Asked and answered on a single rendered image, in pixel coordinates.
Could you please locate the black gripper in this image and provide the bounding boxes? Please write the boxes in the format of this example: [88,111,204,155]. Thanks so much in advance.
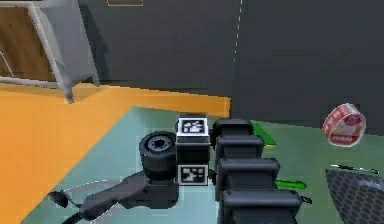
[79,130,180,222]

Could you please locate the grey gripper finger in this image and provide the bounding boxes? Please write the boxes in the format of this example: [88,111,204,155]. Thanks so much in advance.
[60,210,93,224]
[48,179,118,209]

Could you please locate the thin black knife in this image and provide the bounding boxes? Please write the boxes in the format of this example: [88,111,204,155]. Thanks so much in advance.
[329,163,381,175]

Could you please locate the dark green flat object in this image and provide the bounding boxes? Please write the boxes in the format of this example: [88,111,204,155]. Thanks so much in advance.
[250,121,278,148]

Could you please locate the bright green flat object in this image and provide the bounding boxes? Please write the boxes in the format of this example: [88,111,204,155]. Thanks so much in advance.
[274,179,308,191]

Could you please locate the grey cupboard with wooden panel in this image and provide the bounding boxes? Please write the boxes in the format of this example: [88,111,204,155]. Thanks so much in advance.
[0,0,101,105]

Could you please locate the red and white round tin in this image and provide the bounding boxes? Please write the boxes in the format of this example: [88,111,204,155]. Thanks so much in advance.
[321,102,367,148]

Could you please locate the grey honeycomb patterned object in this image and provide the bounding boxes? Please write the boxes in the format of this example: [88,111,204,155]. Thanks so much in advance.
[324,168,384,224]

